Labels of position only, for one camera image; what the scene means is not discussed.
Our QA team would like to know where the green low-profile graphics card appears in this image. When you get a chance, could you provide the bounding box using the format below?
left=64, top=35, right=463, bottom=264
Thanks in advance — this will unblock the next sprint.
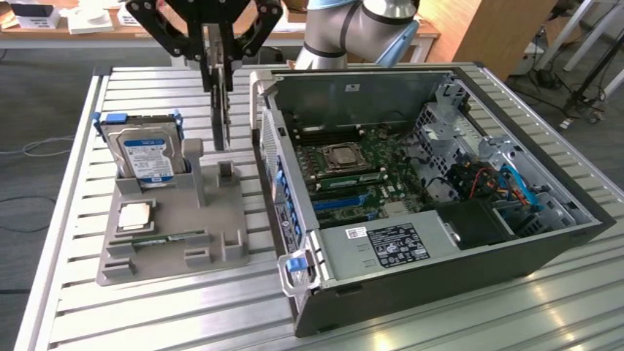
left=208, top=22, right=236, bottom=153

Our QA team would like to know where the white labelled box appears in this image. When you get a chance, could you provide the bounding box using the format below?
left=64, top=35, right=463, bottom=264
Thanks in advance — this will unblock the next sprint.
left=116, top=6, right=143, bottom=27

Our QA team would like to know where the white paper stack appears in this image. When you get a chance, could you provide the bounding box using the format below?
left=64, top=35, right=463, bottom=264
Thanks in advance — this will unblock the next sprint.
left=280, top=6, right=310, bottom=34

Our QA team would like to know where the wooden desk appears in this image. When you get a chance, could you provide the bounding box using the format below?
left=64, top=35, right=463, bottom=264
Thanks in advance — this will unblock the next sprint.
left=168, top=0, right=443, bottom=63
left=0, top=0, right=172, bottom=50

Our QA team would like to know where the white round device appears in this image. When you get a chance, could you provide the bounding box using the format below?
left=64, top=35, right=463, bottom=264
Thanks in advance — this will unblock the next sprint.
left=67, top=6, right=116, bottom=36

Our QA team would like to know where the white box black insert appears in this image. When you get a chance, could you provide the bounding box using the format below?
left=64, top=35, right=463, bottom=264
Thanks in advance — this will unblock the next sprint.
left=10, top=2, right=63, bottom=29

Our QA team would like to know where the blue disk caddy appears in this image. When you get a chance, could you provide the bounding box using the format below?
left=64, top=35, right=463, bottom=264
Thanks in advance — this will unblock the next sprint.
left=91, top=110, right=186, bottom=176

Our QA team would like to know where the metal CPU socket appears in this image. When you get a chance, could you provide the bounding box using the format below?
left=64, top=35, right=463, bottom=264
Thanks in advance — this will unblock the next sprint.
left=324, top=140, right=364, bottom=173

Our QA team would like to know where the silver hard disk blue label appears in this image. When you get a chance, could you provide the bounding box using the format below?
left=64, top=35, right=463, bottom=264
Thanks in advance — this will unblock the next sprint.
left=107, top=123, right=190, bottom=189

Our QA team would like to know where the silver CPU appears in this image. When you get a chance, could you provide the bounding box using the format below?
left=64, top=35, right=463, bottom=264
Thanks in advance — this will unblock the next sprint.
left=331, top=146, right=360, bottom=165
left=118, top=203, right=154, bottom=232

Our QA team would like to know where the green motherboard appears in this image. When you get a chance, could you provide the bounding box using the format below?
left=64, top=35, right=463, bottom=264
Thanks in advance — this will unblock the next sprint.
left=291, top=120, right=443, bottom=230

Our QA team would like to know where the green RAM stick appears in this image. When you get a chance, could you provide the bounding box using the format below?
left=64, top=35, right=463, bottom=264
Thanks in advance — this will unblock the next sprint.
left=110, top=233, right=211, bottom=248
left=319, top=173, right=383, bottom=189

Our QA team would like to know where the wooden cabinet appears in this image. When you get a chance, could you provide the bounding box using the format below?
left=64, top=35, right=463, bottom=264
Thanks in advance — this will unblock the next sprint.
left=428, top=0, right=560, bottom=76

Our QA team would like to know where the black long expansion slot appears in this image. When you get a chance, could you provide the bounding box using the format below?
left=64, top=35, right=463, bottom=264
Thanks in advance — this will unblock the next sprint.
left=311, top=188, right=364, bottom=202

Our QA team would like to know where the blue expansion slot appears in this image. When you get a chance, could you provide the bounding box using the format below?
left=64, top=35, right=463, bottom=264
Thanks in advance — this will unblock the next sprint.
left=311, top=195, right=371, bottom=214

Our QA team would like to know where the grey parts rack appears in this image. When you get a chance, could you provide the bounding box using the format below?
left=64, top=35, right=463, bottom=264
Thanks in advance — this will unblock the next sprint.
left=95, top=137, right=252, bottom=288

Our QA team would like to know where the black rear label sticker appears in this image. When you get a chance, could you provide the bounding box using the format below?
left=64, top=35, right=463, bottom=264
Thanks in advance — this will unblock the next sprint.
left=274, top=203, right=304, bottom=257

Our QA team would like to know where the white floor device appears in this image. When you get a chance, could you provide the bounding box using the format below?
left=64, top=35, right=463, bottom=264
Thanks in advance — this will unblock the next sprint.
left=522, top=40, right=552, bottom=76

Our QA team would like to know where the silver chipset heatsink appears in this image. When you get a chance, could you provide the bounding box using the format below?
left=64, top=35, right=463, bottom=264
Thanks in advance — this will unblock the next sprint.
left=382, top=202, right=412, bottom=217

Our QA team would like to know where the metal disk bay cage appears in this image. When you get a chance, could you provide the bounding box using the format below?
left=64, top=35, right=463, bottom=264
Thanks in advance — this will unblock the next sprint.
left=414, top=80, right=580, bottom=239

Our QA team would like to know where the grey power supply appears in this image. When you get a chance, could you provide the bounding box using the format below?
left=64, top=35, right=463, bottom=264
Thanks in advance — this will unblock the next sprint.
left=318, top=210, right=463, bottom=283

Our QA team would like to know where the black tripod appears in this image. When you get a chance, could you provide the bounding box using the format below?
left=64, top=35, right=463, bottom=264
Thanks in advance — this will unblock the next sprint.
left=564, top=36, right=624, bottom=124

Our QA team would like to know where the black plastic shroud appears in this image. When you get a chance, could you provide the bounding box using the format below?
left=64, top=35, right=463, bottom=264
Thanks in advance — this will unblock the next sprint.
left=432, top=198, right=522, bottom=252

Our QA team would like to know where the black open PC case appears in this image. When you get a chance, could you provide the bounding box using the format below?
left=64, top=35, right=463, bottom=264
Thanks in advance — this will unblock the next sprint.
left=247, top=65, right=619, bottom=339

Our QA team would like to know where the white floor cable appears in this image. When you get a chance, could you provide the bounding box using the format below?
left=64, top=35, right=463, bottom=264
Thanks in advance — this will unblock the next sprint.
left=22, top=133, right=75, bottom=157

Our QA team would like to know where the black floor cable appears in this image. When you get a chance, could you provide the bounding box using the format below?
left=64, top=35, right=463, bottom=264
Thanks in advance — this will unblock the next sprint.
left=0, top=196, right=52, bottom=233

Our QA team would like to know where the red orange wire bundle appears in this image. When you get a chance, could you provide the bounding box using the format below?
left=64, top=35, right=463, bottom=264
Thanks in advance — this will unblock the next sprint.
left=467, top=165, right=511, bottom=200

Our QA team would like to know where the blue flat data wire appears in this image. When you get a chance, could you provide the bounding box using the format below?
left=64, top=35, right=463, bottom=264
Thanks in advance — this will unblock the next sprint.
left=498, top=164, right=546, bottom=214

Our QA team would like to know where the white table frame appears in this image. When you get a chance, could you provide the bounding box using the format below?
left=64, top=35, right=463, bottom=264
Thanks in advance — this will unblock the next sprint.
left=534, top=0, right=624, bottom=96

